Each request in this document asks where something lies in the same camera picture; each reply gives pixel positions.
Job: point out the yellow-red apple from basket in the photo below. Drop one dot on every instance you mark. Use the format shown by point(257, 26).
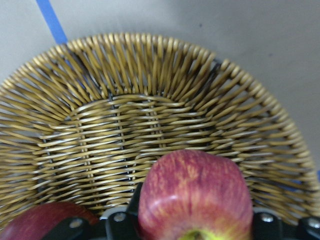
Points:
point(193, 195)

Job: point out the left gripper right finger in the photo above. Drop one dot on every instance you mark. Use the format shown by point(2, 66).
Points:
point(268, 226)

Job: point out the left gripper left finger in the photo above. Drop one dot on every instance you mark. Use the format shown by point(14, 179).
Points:
point(118, 223)

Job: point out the dark red apple in basket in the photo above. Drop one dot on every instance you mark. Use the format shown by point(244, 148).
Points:
point(36, 222)

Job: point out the woven wicker basket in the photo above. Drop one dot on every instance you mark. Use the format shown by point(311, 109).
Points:
point(84, 122)

